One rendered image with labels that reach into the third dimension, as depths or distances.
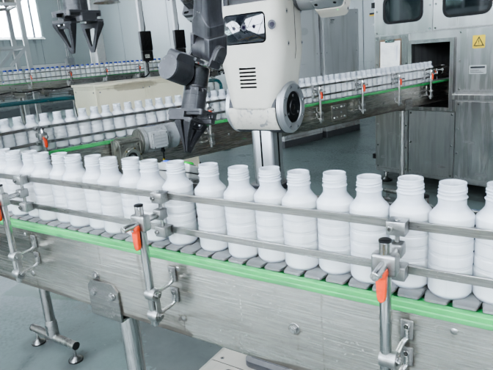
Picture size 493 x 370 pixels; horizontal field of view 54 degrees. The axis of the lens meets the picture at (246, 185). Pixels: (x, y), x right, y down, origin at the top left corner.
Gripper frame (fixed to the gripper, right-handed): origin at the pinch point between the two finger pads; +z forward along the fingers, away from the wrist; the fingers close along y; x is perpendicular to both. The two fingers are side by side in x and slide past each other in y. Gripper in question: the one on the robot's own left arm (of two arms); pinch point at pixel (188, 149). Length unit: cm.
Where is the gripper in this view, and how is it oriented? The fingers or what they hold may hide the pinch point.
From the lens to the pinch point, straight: 116.4
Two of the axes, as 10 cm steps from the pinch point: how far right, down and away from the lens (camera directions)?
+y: 8.4, 0.9, -5.4
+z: -1.2, 9.9, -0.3
